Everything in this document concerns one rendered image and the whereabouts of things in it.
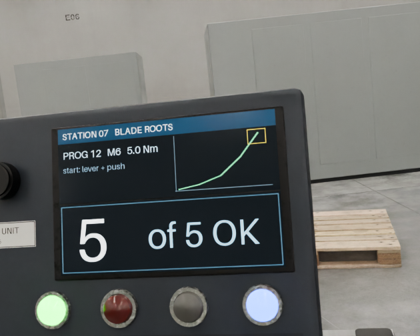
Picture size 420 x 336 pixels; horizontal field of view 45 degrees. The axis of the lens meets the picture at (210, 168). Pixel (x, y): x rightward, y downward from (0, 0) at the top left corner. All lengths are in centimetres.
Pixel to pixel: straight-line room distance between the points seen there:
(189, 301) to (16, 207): 15
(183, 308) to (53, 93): 767
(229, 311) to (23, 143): 20
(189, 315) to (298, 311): 7
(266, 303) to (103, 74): 754
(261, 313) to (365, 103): 624
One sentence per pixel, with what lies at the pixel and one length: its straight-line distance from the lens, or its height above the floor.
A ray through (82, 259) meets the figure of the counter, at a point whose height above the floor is 115.
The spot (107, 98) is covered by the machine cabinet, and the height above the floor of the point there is 132.
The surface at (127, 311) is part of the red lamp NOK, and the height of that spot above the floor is 112.
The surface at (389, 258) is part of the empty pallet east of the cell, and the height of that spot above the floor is 7.
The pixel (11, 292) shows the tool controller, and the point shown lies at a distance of 41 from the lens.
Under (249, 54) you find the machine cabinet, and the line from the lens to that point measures 625.
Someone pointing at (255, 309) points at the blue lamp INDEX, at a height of 112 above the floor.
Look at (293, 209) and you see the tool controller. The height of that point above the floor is 118.
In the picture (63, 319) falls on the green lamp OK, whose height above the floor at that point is 111.
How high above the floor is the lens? 126
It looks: 8 degrees down
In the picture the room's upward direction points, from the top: 6 degrees counter-clockwise
